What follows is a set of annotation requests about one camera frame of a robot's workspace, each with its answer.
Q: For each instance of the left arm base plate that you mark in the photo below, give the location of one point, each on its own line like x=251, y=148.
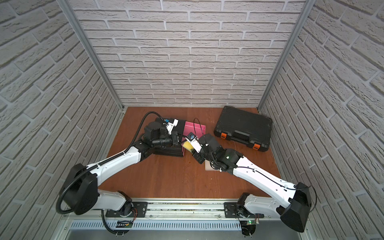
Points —
x=136, y=209

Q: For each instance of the black plastic tool case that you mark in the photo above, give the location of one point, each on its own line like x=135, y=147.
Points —
x=250, y=129

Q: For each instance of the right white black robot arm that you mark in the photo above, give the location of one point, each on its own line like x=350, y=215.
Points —
x=293, y=200

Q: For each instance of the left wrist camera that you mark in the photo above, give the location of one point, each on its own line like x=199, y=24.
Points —
x=170, y=124

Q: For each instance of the right aluminium corner post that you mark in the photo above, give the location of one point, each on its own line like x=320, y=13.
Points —
x=307, y=8

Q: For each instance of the beige sponge pad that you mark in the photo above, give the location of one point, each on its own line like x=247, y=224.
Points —
x=208, y=166

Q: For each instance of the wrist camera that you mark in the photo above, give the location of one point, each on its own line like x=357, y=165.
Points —
x=194, y=141
x=170, y=124

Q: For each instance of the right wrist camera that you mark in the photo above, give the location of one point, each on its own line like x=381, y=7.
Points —
x=194, y=141

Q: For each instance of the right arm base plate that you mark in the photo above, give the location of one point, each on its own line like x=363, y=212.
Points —
x=235, y=210

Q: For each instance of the black drawer cabinet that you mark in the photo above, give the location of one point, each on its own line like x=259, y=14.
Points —
x=173, y=151

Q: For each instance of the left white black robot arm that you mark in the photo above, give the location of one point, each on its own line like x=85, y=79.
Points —
x=80, y=192

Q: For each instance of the pink top drawer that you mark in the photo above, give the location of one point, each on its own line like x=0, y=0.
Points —
x=194, y=128

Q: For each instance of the left aluminium corner post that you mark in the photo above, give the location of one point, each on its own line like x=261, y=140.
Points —
x=85, y=41

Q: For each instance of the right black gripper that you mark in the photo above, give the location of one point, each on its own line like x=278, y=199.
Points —
x=197, y=157

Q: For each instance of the aluminium corner post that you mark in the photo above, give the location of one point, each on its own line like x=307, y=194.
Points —
x=85, y=41
x=307, y=8

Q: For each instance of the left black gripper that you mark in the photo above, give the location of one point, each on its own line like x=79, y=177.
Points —
x=175, y=139

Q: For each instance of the yellow sponge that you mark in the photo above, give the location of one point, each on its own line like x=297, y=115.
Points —
x=188, y=146

